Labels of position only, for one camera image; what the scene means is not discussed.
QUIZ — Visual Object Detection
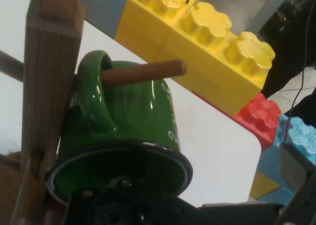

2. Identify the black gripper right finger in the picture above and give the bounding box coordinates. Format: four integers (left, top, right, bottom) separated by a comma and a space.
201, 143, 316, 225

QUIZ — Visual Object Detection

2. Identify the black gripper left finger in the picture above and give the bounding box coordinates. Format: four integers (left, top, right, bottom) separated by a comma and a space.
64, 178, 203, 225

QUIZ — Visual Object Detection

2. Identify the green enamel mug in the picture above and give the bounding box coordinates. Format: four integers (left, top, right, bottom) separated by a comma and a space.
45, 49, 194, 206

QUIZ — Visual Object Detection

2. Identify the blue studded toy block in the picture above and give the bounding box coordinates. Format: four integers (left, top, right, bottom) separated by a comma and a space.
248, 113, 316, 208

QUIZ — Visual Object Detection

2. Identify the small red toy block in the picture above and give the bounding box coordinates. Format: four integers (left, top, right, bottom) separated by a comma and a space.
233, 92, 282, 151

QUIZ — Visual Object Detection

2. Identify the brown wooden mug tree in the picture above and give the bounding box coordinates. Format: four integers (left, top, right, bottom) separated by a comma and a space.
0, 0, 188, 225

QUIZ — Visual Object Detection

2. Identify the large yellow toy block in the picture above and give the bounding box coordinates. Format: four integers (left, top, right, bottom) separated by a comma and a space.
114, 0, 276, 117

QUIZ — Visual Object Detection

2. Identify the black plastic bag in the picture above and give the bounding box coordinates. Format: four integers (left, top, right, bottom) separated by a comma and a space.
257, 0, 316, 100

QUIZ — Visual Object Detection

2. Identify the grey toy block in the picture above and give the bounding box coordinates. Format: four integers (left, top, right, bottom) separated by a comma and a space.
76, 0, 128, 41

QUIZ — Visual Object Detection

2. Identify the thin black cable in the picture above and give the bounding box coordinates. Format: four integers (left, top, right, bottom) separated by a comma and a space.
282, 0, 312, 147

